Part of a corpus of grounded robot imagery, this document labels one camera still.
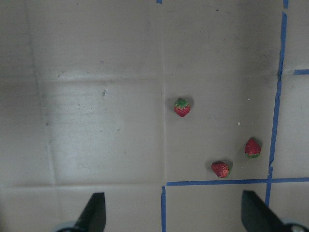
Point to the red strawberry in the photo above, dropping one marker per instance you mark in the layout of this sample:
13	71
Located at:
221	169
181	107
252	148

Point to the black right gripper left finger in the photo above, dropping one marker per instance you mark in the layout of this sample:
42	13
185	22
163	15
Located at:
93	217

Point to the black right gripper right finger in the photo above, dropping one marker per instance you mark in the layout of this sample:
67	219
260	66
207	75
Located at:
257	217

